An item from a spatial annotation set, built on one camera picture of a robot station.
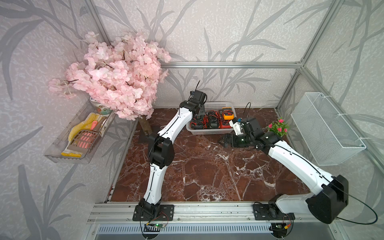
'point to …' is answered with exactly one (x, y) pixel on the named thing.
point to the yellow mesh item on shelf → (85, 124)
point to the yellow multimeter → (228, 113)
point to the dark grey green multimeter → (213, 119)
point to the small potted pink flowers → (279, 127)
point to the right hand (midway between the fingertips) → (223, 140)
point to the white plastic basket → (211, 106)
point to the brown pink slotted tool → (83, 139)
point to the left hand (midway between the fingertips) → (198, 109)
